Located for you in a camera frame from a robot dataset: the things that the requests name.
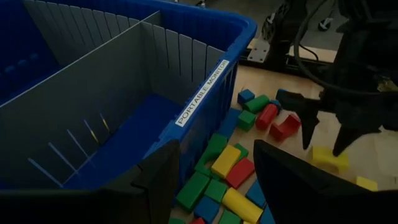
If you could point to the blue arch block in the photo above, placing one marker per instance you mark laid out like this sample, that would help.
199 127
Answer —
275 103

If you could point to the green rectangular block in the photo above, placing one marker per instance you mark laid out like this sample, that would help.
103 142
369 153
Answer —
242 151
192 190

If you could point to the yellow rectangular block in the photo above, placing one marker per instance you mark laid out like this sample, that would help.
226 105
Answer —
225 161

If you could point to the red cylinder block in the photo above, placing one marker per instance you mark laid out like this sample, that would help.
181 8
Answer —
266 116

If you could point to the grey metal mounting plate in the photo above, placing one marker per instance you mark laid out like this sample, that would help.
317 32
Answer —
258 51

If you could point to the green cylinder block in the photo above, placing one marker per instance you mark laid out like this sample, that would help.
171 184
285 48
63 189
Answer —
256 103

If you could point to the small red block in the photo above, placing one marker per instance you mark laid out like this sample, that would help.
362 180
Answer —
197 221

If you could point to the green arch block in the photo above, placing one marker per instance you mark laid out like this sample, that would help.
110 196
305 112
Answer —
176 221
211 155

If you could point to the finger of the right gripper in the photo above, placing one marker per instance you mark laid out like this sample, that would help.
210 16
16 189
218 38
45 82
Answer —
308 109
345 137

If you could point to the caster wheel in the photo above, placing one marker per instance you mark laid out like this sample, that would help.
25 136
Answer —
325 24

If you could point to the white bin label strip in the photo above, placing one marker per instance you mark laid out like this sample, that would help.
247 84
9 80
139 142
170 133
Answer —
202 93

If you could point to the red arch block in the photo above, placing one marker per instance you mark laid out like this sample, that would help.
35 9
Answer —
284 127

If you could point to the green cube block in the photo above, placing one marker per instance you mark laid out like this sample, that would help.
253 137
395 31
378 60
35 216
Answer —
247 120
216 190

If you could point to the green long block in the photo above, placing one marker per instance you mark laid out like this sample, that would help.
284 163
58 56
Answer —
228 217

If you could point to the small blue block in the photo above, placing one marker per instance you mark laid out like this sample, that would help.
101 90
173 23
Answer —
245 96
206 209
266 216

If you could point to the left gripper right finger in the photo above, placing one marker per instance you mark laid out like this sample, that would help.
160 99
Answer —
295 199

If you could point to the yellow arch block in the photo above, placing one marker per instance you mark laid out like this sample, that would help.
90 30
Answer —
326 157

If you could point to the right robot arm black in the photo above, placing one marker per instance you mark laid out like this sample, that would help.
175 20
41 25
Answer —
286 37

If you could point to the yellow cylinder block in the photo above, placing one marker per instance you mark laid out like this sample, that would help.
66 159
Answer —
241 205

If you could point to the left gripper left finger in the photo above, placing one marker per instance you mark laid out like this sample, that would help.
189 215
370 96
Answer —
155 193

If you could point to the blue plastic bin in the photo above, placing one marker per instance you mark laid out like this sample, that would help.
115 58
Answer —
140 140

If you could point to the blue rectangular block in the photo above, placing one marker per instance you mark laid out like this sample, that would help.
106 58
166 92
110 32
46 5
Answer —
230 123
255 194

